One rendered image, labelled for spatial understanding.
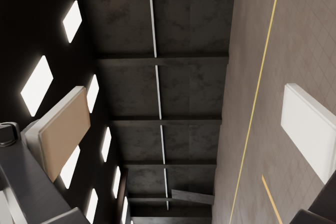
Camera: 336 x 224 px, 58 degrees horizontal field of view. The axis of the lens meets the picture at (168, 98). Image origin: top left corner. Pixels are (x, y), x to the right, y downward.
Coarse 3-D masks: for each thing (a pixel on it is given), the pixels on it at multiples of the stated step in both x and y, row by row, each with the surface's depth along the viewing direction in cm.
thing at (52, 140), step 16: (64, 96) 18; (80, 96) 19; (48, 112) 16; (64, 112) 16; (80, 112) 19; (32, 128) 14; (48, 128) 14; (64, 128) 16; (80, 128) 19; (32, 144) 14; (48, 144) 14; (64, 144) 16; (48, 160) 14; (64, 160) 16; (48, 176) 14
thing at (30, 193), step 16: (0, 128) 13; (16, 128) 13; (0, 144) 13; (16, 144) 13; (0, 160) 12; (16, 160) 12; (32, 160) 12; (0, 176) 12; (16, 176) 11; (32, 176) 11; (16, 192) 10; (32, 192) 10; (48, 192) 10; (16, 208) 10; (32, 208) 9; (48, 208) 9; (64, 208) 9
